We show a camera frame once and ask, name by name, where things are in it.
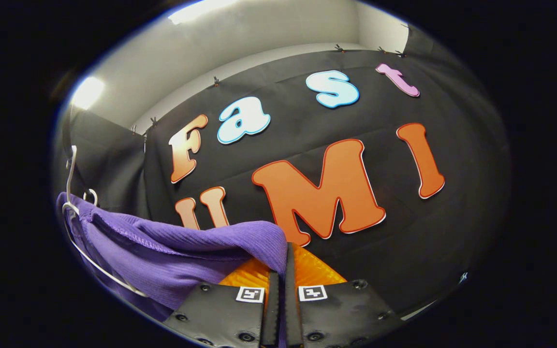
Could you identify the black backdrop cloth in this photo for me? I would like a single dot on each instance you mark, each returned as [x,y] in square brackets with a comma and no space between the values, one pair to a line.
[404,241]

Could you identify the white clothes hanger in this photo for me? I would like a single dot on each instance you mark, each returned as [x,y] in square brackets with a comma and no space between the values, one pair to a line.
[95,195]
[68,183]

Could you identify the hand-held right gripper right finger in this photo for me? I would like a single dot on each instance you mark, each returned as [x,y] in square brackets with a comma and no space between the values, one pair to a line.
[294,299]

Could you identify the row of black clips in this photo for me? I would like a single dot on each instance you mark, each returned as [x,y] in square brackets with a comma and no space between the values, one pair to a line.
[216,81]

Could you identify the purple shirt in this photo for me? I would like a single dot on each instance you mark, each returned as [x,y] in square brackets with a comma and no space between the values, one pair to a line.
[186,261]

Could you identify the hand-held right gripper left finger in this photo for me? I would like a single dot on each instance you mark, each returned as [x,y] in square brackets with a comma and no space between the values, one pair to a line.
[220,309]

